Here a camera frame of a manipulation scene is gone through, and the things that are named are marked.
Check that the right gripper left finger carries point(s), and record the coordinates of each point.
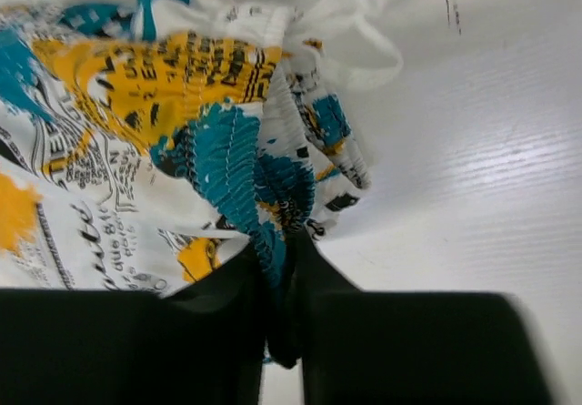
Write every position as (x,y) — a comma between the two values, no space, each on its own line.
(202,346)

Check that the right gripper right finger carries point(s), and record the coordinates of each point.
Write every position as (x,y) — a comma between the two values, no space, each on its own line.
(409,347)

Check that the white teal yellow patterned shorts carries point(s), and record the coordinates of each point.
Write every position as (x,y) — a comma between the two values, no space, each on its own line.
(144,146)

